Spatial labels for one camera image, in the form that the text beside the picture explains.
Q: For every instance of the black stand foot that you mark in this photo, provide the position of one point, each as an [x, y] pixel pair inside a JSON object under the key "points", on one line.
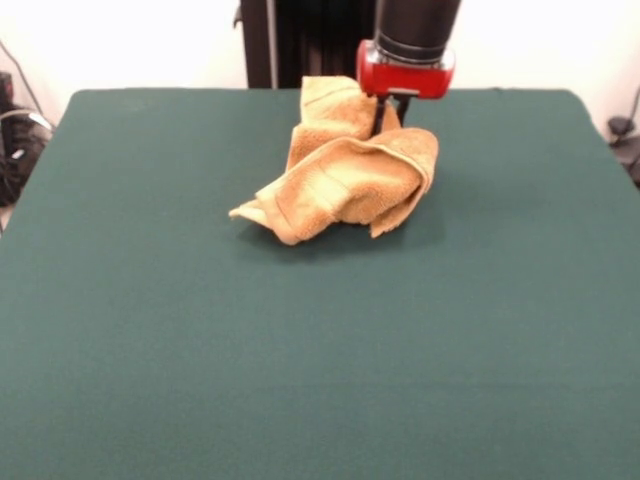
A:
{"points": [[625, 145]]}

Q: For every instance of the yellow terry towel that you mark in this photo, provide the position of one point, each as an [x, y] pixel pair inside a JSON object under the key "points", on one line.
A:
{"points": [[350, 185]]}

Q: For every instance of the dark green table cloth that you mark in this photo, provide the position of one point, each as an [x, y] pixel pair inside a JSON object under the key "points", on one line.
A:
{"points": [[320, 360]]}

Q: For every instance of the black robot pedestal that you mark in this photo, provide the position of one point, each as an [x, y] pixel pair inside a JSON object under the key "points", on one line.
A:
{"points": [[300, 45]]}

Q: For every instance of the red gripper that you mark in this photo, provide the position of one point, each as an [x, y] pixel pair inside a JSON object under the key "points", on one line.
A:
{"points": [[405, 80]]}

